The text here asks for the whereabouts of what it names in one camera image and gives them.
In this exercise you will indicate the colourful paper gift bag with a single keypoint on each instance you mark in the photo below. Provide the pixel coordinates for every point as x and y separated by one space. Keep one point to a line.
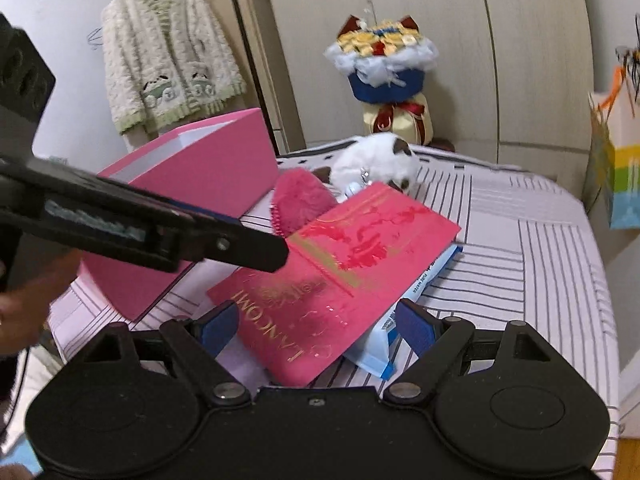
622 175

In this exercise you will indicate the white plush cat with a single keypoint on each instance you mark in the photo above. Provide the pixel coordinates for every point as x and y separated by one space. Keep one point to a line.
370 155

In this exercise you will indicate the pink cardboard box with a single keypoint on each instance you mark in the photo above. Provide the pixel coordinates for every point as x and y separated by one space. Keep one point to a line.
215 170

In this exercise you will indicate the beige wardrobe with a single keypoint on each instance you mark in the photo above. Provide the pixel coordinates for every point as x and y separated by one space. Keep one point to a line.
525 60

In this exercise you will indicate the striped pink bed sheet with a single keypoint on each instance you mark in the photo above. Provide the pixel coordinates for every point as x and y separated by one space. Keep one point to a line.
540 260

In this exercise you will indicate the blue white wet wipe pack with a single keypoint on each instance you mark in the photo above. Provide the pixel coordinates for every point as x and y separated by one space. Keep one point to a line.
372 355

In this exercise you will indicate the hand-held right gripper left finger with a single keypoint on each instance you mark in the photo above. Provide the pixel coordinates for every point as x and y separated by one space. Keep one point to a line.
220 327

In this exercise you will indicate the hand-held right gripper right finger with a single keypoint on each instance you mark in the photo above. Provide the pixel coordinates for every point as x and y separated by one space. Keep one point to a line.
415 327

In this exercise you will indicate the yellow flower bouquet blue wrap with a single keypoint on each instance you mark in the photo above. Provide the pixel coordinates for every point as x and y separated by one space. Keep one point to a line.
385 85

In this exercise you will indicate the pink Lancome gift box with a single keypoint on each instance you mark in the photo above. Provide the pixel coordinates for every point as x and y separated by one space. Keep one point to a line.
360 260

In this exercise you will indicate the cream fluffy cardigan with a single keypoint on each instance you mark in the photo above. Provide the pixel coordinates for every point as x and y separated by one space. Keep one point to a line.
165 55

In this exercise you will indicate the person's left hand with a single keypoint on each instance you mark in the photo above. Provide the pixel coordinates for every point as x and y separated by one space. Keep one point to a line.
30 305

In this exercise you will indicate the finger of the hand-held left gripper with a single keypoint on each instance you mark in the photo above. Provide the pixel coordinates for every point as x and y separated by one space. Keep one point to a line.
250 247

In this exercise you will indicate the dark wooden nightstand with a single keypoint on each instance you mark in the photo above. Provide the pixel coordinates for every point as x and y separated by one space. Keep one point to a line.
442 144

